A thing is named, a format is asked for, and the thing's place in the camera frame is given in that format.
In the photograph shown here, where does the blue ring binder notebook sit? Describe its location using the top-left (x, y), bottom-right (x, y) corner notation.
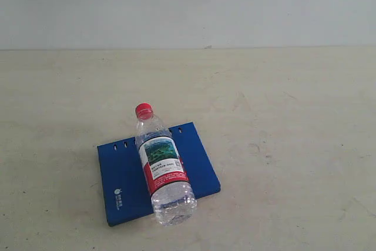
top-left (98, 122), bottom-right (221, 226)

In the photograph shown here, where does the clear plastic water bottle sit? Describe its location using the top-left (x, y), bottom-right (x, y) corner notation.
top-left (135, 103), bottom-right (197, 226)

